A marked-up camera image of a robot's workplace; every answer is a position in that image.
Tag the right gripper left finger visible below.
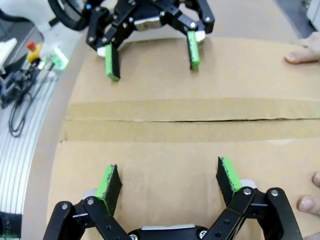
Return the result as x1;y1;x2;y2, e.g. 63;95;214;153
42;163;131;240

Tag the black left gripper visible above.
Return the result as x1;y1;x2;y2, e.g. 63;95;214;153
85;0;216;83

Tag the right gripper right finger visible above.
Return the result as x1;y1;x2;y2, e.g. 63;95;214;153
208;156;305;240

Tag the brown cardboard box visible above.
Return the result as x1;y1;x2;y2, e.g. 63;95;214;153
47;36;320;240

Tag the person's left hand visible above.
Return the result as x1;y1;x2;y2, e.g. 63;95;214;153
297;171;320;240

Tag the person's right hand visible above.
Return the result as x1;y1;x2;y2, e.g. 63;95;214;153
283;31;320;64

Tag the green lit electronic module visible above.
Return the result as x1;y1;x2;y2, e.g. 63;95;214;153
44;48;70;70

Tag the red yellow emergency stop button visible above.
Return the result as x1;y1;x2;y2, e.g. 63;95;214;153
26;41;44;65

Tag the black device with connectors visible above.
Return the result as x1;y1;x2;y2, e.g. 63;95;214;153
0;69;38;107

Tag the white plastic part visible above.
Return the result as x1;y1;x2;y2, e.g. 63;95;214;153
0;38;19;66

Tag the black cable loop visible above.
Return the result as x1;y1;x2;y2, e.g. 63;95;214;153
48;0;89;32

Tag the ribbed aluminium table frame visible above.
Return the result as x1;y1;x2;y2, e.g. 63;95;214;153
0;67;76;218

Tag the black strap with green mark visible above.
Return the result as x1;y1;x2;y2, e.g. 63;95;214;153
0;211;24;240

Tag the thin black cable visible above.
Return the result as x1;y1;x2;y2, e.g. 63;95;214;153
8;74;60;138

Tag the thick black hose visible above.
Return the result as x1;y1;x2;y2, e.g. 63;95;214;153
0;7;46;41

